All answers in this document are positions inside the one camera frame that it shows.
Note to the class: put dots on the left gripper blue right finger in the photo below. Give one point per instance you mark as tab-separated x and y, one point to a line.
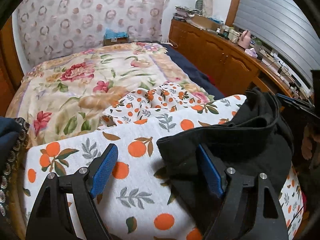
213	170

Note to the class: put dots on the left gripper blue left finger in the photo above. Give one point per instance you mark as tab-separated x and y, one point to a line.
101	168

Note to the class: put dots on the black small garment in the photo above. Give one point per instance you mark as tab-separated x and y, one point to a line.
256	140

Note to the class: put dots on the orange print white sheet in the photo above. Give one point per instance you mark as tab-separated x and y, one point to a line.
139	201

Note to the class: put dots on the pink tissue pack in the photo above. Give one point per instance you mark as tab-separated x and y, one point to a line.
251	52

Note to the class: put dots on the long wooden sideboard cabinet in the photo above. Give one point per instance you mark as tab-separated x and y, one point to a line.
227	64

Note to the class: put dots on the floral cream blanket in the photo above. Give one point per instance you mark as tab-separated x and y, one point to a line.
65	97

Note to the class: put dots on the pink kettle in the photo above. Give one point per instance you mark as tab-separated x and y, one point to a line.
245	39

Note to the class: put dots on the navy blue bed sheet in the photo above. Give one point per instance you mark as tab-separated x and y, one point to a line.
194	74

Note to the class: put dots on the window roller shutter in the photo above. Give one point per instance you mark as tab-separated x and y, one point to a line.
283	26

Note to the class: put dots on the open cardboard box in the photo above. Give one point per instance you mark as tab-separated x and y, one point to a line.
205	23

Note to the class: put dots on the cardboard box with blue cloth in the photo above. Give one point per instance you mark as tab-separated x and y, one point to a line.
113	37

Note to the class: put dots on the stack of papers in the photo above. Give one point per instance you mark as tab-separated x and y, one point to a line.
185	13

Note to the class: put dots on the patterned lace curtain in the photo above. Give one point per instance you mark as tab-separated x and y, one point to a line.
54	28

